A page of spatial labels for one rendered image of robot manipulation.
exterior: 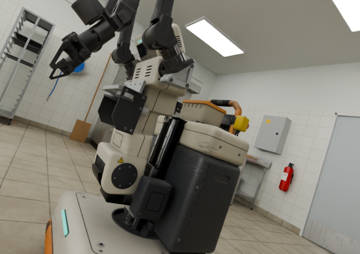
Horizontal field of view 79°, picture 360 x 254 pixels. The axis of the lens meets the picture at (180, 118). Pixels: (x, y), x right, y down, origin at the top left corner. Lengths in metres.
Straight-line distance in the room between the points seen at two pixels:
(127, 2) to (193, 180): 0.66
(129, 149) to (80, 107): 4.30
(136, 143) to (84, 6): 0.49
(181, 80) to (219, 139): 0.28
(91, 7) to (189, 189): 0.69
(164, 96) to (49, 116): 4.29
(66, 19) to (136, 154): 4.61
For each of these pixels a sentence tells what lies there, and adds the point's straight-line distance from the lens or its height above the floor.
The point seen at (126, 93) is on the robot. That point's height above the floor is 0.80.
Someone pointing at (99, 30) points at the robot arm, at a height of 0.92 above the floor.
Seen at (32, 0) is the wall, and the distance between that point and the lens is 5.36.
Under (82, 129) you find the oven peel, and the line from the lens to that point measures 4.91.
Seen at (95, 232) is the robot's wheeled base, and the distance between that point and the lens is 0.95.
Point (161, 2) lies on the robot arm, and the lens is 0.82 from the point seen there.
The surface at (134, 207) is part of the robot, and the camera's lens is 0.89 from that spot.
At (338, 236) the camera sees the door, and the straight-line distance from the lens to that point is 4.13.
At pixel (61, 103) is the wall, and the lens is 5.10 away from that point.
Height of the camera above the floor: 0.69
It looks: 6 degrees up
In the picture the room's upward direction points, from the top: 21 degrees clockwise
